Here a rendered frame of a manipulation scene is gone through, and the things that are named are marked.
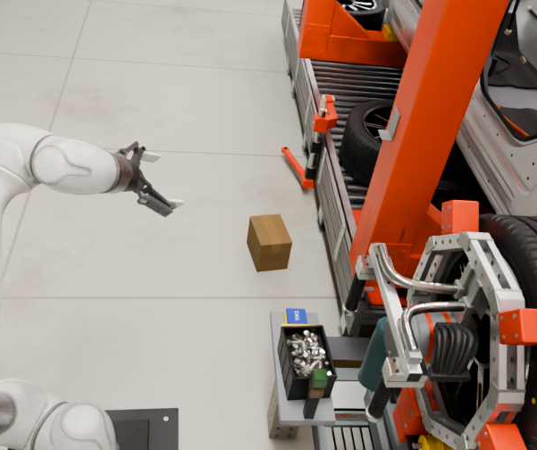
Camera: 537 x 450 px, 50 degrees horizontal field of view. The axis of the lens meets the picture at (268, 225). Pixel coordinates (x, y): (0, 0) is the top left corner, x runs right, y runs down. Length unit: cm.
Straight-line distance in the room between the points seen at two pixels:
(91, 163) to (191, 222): 194
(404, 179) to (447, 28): 48
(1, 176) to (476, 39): 120
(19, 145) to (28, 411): 71
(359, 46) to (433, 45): 212
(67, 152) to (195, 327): 156
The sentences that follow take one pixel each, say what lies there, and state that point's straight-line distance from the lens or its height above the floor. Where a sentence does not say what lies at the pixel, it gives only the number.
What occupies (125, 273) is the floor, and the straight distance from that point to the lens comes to 280.
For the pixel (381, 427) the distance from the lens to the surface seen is 225.
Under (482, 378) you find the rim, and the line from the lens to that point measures 167.
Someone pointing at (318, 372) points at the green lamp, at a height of 66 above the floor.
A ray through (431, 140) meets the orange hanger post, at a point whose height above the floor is 115.
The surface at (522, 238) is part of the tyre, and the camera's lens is 148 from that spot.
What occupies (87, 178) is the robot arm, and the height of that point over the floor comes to 130.
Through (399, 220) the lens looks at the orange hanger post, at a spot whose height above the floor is 84.
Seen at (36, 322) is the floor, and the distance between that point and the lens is 265.
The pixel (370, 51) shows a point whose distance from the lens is 377.
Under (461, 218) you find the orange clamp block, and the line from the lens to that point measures 160.
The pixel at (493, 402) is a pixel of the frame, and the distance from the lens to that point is 141.
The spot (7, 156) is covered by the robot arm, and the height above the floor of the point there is 130.
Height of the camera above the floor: 199
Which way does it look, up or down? 40 degrees down
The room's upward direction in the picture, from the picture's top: 9 degrees clockwise
